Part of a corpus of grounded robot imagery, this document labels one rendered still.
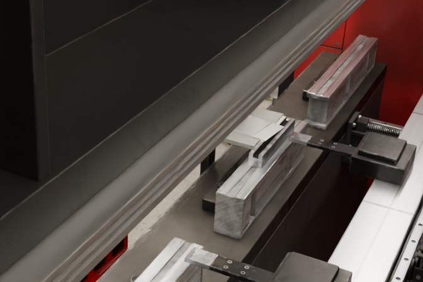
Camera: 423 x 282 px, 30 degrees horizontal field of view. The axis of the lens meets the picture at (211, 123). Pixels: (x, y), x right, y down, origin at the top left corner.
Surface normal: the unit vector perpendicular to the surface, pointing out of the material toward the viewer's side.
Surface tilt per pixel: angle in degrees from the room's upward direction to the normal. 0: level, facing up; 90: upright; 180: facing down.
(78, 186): 90
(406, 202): 0
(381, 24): 90
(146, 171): 0
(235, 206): 90
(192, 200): 0
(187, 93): 90
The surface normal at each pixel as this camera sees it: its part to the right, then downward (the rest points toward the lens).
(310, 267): 0.06, -0.89
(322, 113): -0.42, 0.39
